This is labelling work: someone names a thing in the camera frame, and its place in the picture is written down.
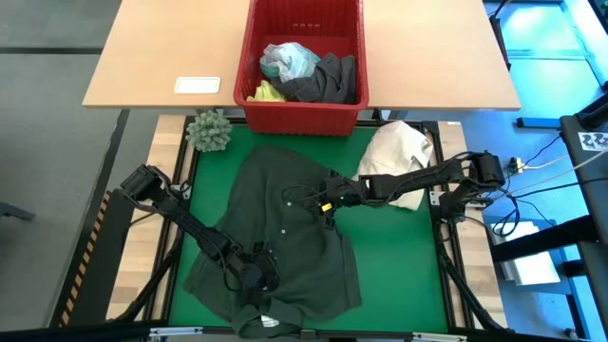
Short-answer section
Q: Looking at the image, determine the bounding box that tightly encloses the green table mat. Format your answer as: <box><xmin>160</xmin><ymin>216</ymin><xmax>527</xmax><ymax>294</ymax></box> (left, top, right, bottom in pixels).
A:
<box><xmin>168</xmin><ymin>123</ymin><xmax>450</xmax><ymax>333</ymax></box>

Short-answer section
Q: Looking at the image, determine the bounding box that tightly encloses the black desk foot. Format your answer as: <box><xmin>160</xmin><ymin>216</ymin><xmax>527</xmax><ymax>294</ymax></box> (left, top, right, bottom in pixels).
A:
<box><xmin>487</xmin><ymin>0</ymin><xmax>513</xmax><ymax>72</ymax></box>

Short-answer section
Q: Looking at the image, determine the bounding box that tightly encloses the red plastic laundry bin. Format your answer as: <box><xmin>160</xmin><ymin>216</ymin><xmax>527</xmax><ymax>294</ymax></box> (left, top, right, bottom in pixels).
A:
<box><xmin>233</xmin><ymin>0</ymin><xmax>371</xmax><ymax>138</ymax></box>

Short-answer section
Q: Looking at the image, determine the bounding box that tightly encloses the black metal beam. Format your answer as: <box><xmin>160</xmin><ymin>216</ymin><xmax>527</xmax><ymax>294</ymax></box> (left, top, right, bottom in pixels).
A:
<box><xmin>488</xmin><ymin>214</ymin><xmax>600</xmax><ymax>264</ymax></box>

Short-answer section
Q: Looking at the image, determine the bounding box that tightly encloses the grey chair base leg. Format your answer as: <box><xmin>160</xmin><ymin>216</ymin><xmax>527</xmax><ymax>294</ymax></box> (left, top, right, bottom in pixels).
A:
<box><xmin>0</xmin><ymin>200</ymin><xmax>37</xmax><ymax>222</ymax></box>

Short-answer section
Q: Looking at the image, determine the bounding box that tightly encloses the white marker tag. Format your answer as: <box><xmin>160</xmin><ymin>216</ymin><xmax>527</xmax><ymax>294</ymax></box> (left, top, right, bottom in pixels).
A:
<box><xmin>577</xmin><ymin>131</ymin><xmax>608</xmax><ymax>153</ymax></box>

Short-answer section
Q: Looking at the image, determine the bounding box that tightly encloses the cream white garment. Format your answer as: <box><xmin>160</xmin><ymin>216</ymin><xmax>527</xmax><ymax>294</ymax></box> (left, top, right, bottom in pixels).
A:
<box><xmin>352</xmin><ymin>119</ymin><xmax>435</xmax><ymax>212</ymax></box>

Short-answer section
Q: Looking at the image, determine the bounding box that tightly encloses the light wooden desk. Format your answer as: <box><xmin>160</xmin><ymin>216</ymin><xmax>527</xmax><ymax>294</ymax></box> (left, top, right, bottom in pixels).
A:
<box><xmin>82</xmin><ymin>0</ymin><xmax>523</xmax><ymax>112</ymax></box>

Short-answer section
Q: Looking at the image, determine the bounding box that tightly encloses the dark green polo shirt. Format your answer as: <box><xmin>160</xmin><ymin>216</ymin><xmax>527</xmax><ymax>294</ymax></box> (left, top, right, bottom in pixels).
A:
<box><xmin>181</xmin><ymin>145</ymin><xmax>364</xmax><ymax>339</ymax></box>

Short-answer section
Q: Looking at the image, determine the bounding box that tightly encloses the black aluminium table frame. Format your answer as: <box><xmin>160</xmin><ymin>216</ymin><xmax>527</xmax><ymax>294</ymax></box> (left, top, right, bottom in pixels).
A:
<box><xmin>0</xmin><ymin>113</ymin><xmax>508</xmax><ymax>342</ymax></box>

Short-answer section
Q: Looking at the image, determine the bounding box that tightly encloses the white rectangular label plate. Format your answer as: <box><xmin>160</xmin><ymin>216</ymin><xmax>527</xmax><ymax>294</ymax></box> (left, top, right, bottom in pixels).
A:
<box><xmin>173</xmin><ymin>75</ymin><xmax>222</xmax><ymax>95</ymax></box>

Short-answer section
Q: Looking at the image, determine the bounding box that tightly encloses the silver metal bracket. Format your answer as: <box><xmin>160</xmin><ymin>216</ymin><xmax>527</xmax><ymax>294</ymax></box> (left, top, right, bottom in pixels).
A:
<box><xmin>411</xmin><ymin>332</ymin><xmax>469</xmax><ymax>342</ymax></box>
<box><xmin>149</xmin><ymin>326</ymin><xmax>204</xmax><ymax>339</ymax></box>

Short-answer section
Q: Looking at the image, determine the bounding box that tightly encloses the yellow garment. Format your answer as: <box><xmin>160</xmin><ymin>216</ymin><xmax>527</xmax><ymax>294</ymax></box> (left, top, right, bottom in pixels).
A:
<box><xmin>245</xmin><ymin>79</ymin><xmax>288</xmax><ymax>104</ymax></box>

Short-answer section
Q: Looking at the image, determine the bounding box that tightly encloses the black hazard striped platform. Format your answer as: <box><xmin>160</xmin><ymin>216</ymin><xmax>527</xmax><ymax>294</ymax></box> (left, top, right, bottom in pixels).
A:
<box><xmin>49</xmin><ymin>189</ymin><xmax>139</xmax><ymax>330</ymax></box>

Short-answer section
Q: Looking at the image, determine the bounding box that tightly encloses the pale green spiky plant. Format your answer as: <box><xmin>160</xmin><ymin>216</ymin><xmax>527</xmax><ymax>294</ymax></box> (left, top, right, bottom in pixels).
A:
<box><xmin>184</xmin><ymin>109</ymin><xmax>235</xmax><ymax>154</ymax></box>

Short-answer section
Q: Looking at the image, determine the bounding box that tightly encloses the white box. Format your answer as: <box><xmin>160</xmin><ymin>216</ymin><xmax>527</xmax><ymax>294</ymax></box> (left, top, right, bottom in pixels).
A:
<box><xmin>488</xmin><ymin>220</ymin><xmax>562</xmax><ymax>287</ymax></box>

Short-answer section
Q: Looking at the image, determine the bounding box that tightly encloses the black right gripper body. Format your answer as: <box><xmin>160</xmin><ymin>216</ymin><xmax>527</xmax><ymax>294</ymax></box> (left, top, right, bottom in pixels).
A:
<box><xmin>316</xmin><ymin>169</ymin><xmax>368</xmax><ymax>231</ymax></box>

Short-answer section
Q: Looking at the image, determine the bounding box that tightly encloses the black side table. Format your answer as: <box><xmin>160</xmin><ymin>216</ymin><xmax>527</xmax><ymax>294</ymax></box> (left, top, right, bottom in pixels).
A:
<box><xmin>559</xmin><ymin>92</ymin><xmax>608</xmax><ymax>342</ymax></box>

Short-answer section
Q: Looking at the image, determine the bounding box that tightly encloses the pale teal white garment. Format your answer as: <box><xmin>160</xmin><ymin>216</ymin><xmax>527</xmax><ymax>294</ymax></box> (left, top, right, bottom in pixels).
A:
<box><xmin>258</xmin><ymin>41</ymin><xmax>322</xmax><ymax>85</ymax></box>

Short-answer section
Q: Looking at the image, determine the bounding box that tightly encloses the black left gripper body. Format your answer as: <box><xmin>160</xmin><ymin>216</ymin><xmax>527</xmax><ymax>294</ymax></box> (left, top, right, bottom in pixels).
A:
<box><xmin>235</xmin><ymin>239</ymin><xmax>282</xmax><ymax>299</ymax></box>

